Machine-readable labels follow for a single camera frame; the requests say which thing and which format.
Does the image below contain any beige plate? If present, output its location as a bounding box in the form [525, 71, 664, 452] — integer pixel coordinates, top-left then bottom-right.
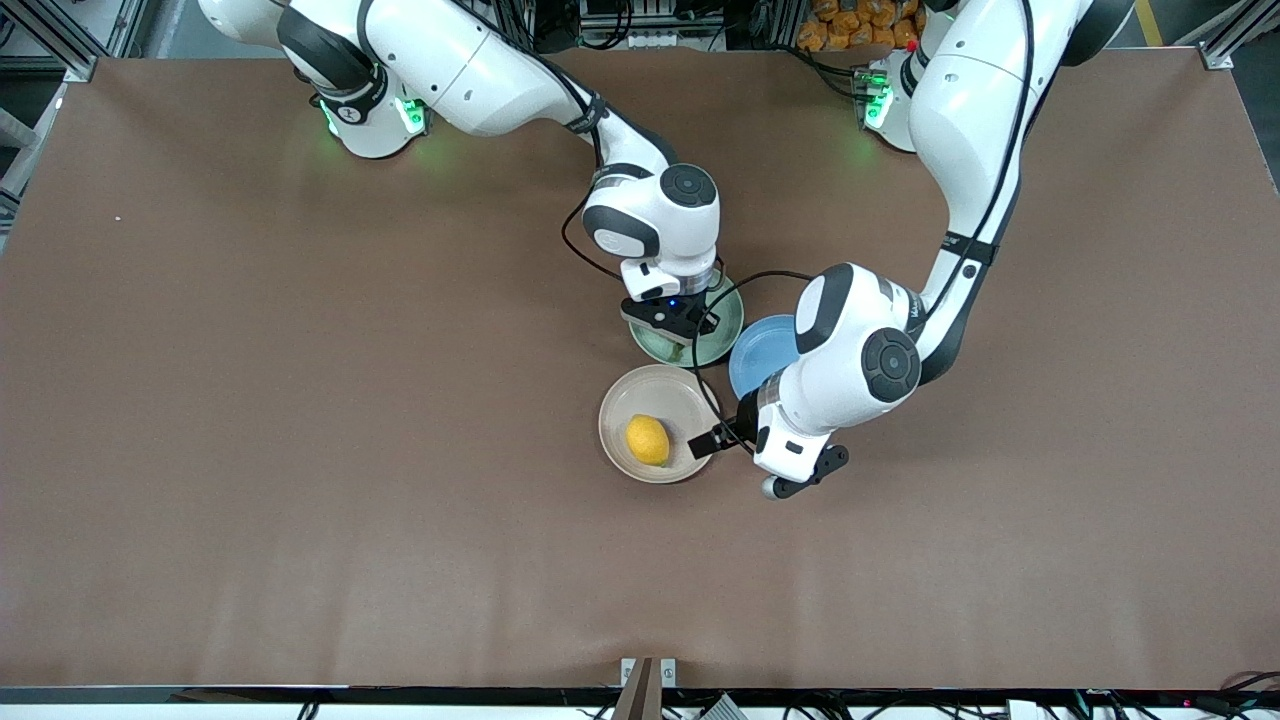
[598, 364, 722, 485]

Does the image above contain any blue plate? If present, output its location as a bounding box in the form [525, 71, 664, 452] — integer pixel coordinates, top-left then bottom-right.
[728, 314, 802, 401]

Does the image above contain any grey metal table bracket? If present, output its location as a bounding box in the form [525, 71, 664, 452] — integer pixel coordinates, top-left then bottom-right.
[619, 656, 678, 720]

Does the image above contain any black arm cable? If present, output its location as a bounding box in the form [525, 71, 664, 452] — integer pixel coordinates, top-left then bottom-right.
[561, 60, 653, 283]
[690, 0, 1037, 453]

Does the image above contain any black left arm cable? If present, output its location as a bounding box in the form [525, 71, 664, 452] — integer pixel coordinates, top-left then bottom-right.
[690, 0, 1037, 453]

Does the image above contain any yellow lemon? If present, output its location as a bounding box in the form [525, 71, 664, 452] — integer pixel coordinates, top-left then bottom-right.
[626, 414, 672, 468]

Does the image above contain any light green plate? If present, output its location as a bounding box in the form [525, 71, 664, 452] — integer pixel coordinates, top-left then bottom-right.
[628, 275, 746, 369]

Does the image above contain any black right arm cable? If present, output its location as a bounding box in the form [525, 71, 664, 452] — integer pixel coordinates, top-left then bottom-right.
[561, 60, 653, 283]

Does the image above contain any aluminium frame profile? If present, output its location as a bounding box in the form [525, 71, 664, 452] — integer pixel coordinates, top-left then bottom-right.
[0, 0, 103, 83]
[1194, 0, 1280, 71]

